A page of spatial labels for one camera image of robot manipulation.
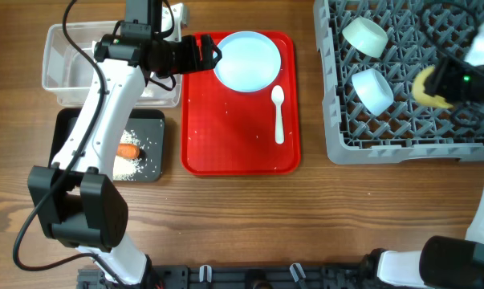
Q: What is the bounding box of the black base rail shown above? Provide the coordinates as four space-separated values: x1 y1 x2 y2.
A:
76 263 371 289

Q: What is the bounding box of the yellow cup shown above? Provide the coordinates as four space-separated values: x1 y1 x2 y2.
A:
411 66 453 109

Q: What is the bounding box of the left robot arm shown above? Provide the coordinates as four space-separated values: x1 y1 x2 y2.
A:
28 1 222 288

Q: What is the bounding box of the white rice pile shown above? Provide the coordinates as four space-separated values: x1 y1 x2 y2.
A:
113 129 160 181

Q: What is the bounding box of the orange carrot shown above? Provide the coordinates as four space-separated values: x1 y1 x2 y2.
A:
116 143 140 160

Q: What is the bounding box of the clear plastic bin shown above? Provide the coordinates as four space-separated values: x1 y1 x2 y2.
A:
42 21 182 108

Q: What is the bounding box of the light blue small bowl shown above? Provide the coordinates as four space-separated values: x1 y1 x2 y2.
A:
351 68 394 116

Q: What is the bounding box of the black waste tray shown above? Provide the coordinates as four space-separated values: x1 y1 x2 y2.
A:
49 108 165 181

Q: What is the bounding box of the mint green bowl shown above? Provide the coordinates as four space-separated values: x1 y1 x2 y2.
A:
342 17 388 58

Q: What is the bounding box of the red serving tray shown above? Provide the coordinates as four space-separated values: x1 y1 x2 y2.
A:
181 31 301 176

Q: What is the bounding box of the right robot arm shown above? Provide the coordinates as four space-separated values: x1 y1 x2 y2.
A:
356 23 484 288

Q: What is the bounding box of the grey dishwasher rack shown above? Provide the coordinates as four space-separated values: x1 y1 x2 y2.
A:
313 0 484 165

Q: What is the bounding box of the white plastic spoon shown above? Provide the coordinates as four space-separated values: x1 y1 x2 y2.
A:
271 85 285 145

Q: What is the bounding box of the light blue plate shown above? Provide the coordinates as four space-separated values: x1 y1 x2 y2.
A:
214 31 282 93

